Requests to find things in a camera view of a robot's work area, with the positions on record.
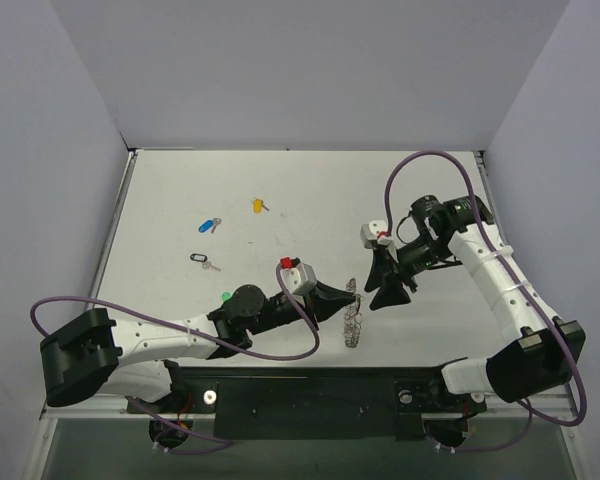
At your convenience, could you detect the metal key organizer disc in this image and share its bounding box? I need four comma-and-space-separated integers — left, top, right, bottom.
343, 278, 364, 349

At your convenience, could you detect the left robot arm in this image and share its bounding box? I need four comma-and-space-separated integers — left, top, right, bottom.
40, 282, 356, 412

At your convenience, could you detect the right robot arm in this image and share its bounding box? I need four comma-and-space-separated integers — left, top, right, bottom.
360, 195, 586, 409

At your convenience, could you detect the yellow tag key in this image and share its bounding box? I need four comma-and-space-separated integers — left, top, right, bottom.
252, 198, 269, 214

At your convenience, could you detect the black tag key left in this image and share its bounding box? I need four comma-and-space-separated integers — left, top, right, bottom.
190, 253, 220, 271

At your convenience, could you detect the blue tag key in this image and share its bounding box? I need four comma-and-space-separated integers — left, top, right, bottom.
198, 218, 222, 234

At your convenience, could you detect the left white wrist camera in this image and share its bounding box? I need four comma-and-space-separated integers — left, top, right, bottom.
280, 257, 318, 296

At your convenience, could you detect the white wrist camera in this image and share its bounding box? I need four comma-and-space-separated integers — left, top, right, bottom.
360, 220, 396, 251
280, 257, 318, 296

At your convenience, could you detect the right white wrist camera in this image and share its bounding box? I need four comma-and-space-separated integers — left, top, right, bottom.
360, 220, 396, 251

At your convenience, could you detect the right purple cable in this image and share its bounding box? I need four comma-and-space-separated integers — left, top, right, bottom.
383, 150, 589, 454

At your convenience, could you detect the purple cable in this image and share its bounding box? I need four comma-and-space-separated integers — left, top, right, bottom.
383, 150, 589, 454
29, 264, 321, 455

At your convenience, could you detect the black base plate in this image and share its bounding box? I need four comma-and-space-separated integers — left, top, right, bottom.
150, 366, 486, 441

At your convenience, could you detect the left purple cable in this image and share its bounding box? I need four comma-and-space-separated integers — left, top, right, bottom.
29, 264, 321, 455

